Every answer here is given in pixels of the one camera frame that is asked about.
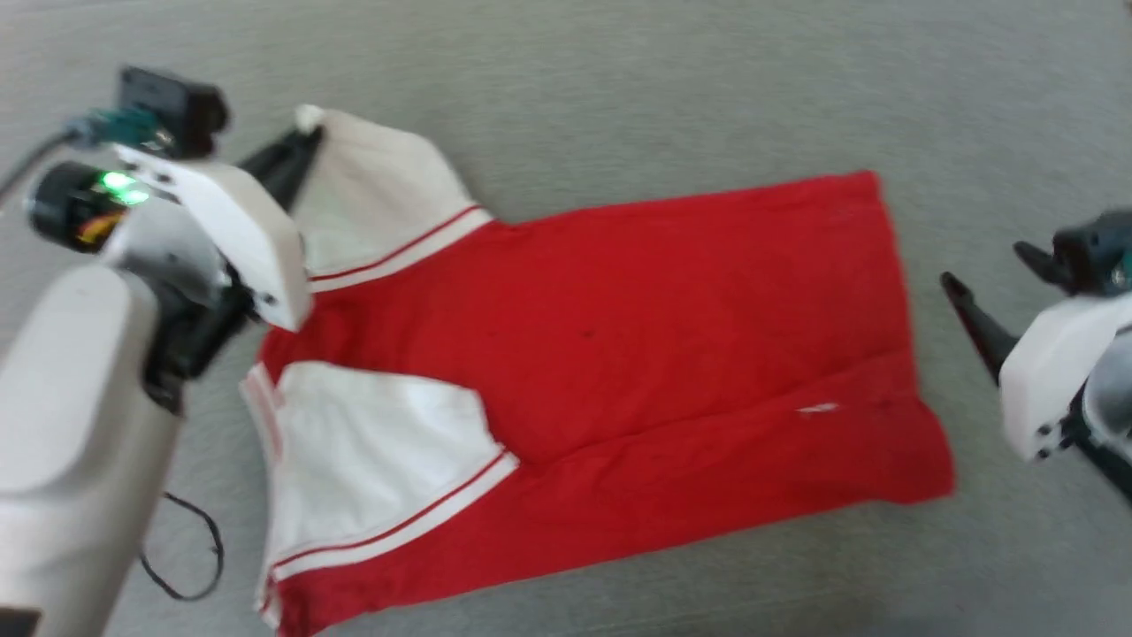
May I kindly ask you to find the black left camera cable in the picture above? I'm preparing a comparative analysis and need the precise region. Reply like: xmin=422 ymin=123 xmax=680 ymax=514
xmin=0 ymin=128 xmax=89 ymax=204

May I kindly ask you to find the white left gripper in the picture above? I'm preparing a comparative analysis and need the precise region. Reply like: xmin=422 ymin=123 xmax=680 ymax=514
xmin=27 ymin=129 xmax=325 ymax=334

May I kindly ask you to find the red and white Bulls jersey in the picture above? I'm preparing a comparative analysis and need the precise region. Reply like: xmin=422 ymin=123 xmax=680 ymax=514
xmin=239 ymin=104 xmax=957 ymax=637

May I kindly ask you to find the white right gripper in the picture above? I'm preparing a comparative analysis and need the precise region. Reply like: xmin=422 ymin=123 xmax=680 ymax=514
xmin=939 ymin=241 xmax=1132 ymax=464

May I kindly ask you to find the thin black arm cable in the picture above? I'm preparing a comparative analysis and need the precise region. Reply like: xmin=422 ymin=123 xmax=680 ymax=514
xmin=139 ymin=490 xmax=226 ymax=603

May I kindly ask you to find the grey fabric sofa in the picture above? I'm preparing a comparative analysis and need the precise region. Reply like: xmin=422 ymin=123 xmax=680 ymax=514
xmin=0 ymin=0 xmax=1132 ymax=637

